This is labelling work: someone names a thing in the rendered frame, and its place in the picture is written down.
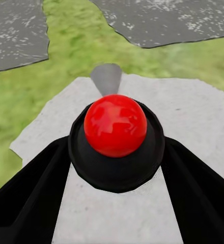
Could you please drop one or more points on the pesticide atomizer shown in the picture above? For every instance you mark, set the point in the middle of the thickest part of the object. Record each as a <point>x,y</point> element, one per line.
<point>117,143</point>

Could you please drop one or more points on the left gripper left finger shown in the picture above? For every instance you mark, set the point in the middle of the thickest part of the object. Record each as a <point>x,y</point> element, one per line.
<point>30,201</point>

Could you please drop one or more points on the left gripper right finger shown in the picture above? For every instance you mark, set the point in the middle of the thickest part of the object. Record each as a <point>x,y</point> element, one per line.
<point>197,195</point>

